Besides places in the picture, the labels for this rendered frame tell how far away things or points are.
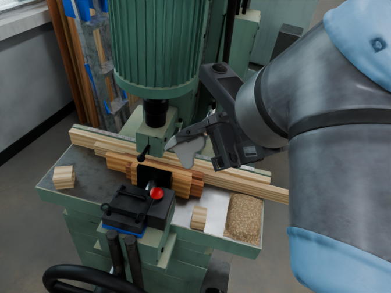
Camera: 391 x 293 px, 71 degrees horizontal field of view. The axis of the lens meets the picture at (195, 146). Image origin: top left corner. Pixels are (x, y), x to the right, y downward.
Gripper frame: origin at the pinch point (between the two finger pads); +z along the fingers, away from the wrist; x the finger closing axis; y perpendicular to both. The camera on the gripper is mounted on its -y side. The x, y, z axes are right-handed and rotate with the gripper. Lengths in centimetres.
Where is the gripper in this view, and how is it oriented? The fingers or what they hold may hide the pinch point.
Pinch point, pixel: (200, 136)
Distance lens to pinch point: 51.9
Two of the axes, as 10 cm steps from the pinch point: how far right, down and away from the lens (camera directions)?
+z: -3.5, 2.1, 9.1
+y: 3.0, 9.5, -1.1
